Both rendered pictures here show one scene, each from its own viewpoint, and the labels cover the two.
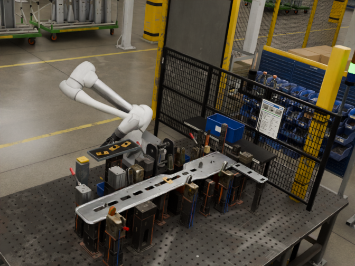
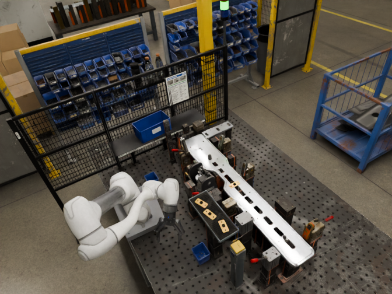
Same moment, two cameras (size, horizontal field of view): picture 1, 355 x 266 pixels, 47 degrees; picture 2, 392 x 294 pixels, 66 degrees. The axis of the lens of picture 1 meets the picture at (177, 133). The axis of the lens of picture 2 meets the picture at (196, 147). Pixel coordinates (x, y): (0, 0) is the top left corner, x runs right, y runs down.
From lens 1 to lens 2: 2.66 m
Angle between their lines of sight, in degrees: 58
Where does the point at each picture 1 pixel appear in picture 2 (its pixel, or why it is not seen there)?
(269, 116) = (177, 87)
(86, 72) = (91, 209)
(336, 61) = (208, 7)
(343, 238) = not seen: hidden behind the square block
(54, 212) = not seen: outside the picture
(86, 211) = (297, 255)
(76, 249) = (291, 286)
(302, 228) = (248, 128)
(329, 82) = (209, 27)
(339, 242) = not seen: hidden behind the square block
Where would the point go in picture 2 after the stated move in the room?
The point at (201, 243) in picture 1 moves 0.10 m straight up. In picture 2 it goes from (270, 187) to (271, 179)
